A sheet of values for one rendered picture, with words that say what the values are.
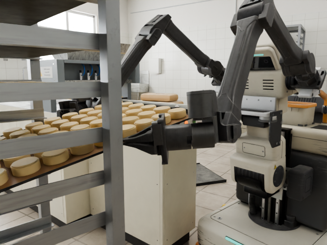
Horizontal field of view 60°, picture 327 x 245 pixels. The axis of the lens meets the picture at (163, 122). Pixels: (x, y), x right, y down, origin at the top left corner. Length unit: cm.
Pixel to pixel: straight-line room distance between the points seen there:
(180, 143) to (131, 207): 126
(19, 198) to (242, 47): 61
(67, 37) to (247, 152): 112
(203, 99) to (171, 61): 585
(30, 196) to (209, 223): 126
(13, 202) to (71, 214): 160
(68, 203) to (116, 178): 151
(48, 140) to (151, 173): 114
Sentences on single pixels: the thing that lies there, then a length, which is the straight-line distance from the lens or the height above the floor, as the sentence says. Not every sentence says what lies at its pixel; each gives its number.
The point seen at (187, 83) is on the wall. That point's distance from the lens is 622.
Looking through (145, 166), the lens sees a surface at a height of 57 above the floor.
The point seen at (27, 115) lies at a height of 96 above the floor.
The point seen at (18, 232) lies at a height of 59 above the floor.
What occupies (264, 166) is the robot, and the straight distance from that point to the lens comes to 139.
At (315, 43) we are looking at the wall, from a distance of 546.
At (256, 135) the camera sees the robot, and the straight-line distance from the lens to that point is 145.
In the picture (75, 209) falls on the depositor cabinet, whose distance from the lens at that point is 214.
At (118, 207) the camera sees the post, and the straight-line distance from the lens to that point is 61.
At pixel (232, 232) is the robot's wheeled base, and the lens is 161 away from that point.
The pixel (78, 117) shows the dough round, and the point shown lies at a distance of 88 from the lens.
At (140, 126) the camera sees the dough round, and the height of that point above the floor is 96.
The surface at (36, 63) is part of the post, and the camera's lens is 96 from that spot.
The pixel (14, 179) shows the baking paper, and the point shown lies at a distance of 58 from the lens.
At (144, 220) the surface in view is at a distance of 178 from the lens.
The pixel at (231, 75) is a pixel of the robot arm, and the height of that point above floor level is 108.
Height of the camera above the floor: 108
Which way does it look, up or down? 9 degrees down
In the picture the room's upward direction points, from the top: straight up
